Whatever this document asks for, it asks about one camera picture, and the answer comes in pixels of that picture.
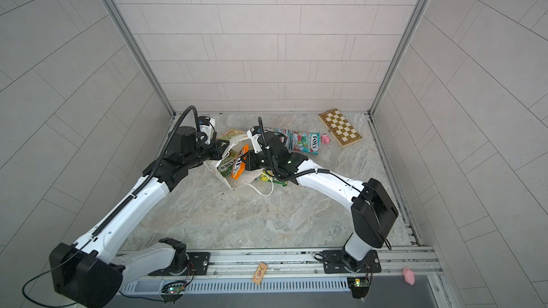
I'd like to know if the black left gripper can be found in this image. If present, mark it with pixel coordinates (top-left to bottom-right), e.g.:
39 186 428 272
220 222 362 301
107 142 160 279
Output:
181 138 231 171

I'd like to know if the teal pink blossom candy bag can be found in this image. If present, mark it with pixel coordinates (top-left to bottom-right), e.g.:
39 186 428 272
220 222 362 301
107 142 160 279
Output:
266 128 294 151

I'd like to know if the yellow green tea candy bag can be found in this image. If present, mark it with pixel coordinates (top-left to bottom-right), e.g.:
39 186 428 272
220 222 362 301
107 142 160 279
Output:
256 171 288 187

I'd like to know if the white paper shopping bag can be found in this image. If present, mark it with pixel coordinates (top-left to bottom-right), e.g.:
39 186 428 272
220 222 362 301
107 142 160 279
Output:
204 129 265 196

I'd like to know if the orange Fox's candy bag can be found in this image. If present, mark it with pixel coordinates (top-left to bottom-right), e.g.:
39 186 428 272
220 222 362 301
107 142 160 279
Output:
231 145 249 180

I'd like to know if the teal Fox's candy bag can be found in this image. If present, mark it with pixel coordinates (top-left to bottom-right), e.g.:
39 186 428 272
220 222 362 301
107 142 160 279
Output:
291 131 321 155

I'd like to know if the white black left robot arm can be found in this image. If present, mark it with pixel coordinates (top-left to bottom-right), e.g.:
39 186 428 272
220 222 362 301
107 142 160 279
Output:
49 126 229 307

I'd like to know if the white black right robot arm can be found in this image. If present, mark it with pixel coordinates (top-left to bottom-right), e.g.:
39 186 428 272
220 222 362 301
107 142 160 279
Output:
241 126 399 272

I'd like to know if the dark green candy bag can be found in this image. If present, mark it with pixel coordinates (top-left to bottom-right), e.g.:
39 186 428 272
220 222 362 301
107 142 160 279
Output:
217 151 238 178

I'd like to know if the small pink toy on table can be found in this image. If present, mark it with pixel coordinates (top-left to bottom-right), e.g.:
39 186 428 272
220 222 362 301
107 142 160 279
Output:
321 134 331 145

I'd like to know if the wooden chessboard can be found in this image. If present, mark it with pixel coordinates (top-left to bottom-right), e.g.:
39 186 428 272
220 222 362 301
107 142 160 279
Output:
319 108 362 148

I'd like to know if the small wooden tag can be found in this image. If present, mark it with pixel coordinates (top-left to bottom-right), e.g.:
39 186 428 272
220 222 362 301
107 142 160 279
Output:
252 262 268 285

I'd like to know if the left electronics board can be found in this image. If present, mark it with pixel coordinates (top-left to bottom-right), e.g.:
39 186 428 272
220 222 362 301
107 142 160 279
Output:
161 280 187 295

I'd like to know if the electronics board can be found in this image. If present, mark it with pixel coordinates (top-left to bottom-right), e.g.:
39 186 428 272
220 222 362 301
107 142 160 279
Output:
161 280 187 295
347 277 371 299

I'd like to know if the right electronics board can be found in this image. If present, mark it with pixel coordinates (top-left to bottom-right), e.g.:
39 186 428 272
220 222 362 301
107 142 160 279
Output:
347 277 371 299

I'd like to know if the grey metal corner profile left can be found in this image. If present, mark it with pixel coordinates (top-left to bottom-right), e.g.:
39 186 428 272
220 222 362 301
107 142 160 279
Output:
100 0 176 116

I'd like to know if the grey metal corner profile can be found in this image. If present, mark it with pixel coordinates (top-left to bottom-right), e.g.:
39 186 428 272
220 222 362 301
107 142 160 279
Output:
369 0 447 114
100 0 176 116

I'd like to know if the grey metal corner profile right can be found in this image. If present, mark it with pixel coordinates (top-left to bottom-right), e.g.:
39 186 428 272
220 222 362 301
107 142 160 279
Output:
369 0 447 114

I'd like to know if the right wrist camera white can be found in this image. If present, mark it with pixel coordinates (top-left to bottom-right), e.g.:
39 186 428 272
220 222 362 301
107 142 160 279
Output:
247 126 262 153

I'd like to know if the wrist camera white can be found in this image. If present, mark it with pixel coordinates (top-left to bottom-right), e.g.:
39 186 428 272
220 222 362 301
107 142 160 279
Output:
247 126 262 153
198 115 216 145

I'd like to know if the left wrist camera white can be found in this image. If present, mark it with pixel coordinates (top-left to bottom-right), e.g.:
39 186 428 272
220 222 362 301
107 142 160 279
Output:
198 115 216 145

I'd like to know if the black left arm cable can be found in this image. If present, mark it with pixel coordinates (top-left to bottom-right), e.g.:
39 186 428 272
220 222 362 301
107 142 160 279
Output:
21 105 202 308

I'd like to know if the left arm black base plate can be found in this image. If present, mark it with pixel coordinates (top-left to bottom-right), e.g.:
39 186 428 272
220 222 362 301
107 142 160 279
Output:
148 252 211 277

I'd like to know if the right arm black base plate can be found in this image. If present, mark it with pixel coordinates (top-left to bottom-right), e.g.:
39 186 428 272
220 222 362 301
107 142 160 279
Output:
314 249 382 274

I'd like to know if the pink toy on rail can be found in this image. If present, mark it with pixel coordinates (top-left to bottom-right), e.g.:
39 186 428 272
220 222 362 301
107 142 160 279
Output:
402 268 416 285

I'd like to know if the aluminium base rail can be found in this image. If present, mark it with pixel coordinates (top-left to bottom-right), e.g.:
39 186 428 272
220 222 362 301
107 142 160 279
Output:
113 246 442 281

